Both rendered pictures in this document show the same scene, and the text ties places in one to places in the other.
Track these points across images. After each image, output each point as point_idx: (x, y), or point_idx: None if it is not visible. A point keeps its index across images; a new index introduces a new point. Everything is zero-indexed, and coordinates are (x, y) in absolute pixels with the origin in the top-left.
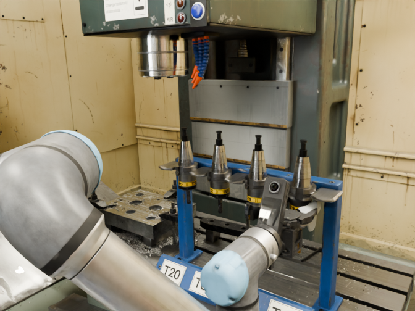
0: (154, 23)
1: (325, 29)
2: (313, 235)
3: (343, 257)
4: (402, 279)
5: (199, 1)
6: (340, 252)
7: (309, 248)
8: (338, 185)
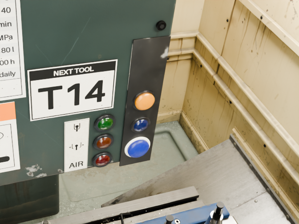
0: (37, 174)
1: None
2: (58, 178)
3: (142, 210)
4: (199, 206)
5: (141, 135)
6: (137, 206)
7: (108, 218)
8: (229, 213)
